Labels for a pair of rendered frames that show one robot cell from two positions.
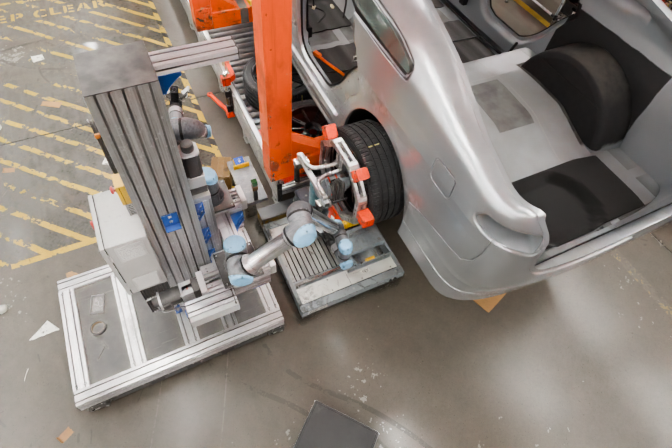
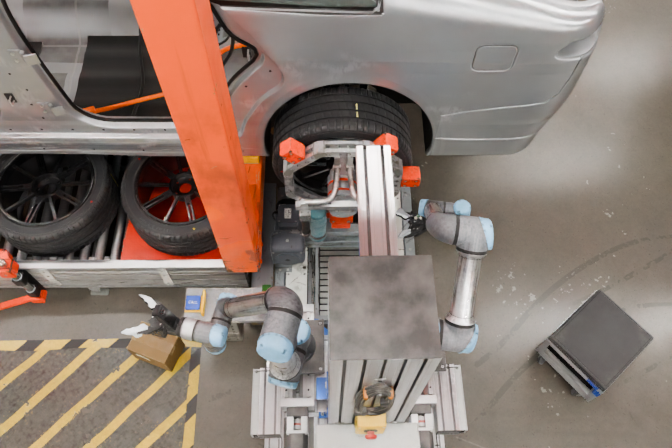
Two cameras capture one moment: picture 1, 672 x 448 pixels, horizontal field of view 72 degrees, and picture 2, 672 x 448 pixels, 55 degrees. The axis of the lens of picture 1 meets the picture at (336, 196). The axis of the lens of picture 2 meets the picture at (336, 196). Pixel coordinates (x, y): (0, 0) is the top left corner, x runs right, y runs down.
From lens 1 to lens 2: 1.76 m
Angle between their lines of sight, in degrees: 33
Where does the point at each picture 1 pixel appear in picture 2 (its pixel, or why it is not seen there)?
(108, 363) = not seen: outside the picture
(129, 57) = (366, 282)
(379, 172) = (389, 125)
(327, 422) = (577, 334)
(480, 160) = (531, 8)
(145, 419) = not seen: outside the picture
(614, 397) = (596, 81)
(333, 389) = (512, 323)
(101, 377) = not seen: outside the picture
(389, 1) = not seen: outside the picture
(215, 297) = (443, 389)
